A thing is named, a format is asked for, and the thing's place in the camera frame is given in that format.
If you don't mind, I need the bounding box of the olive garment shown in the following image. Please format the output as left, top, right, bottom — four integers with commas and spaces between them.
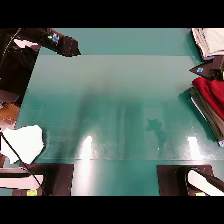
189, 87, 224, 143

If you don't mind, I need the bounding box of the red garment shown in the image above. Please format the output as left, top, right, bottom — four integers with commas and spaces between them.
191, 76, 224, 122

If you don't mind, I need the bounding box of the black cable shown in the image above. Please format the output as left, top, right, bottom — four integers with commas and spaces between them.
0, 131, 47, 197

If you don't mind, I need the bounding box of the black garment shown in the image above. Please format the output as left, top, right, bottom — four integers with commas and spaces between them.
0, 44, 41, 105

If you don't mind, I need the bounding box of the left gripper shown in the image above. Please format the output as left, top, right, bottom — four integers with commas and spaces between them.
59, 34, 82, 57

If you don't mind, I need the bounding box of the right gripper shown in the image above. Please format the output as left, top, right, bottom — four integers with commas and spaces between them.
188, 60, 218, 81

